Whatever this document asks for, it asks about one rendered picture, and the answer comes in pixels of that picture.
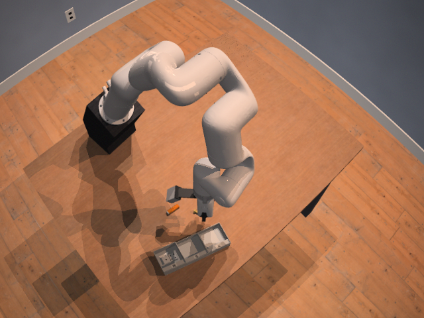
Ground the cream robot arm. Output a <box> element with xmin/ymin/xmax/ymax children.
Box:
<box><xmin>99</xmin><ymin>40</ymin><xmax>258</xmax><ymax>208</ymax></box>

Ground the orange battery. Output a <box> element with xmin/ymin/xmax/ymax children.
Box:
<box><xmin>167</xmin><ymin>204</ymin><xmax>180</xmax><ymax>214</ymax></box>

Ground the white domino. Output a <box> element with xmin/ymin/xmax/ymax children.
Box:
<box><xmin>162</xmin><ymin>252</ymin><xmax>178</xmax><ymax>264</ymax></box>

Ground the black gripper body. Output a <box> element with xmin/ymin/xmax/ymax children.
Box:
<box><xmin>196</xmin><ymin>197</ymin><xmax>214</xmax><ymax>217</ymax></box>

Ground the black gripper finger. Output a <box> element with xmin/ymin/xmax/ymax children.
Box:
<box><xmin>200</xmin><ymin>213</ymin><xmax>208</xmax><ymax>222</ymax></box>

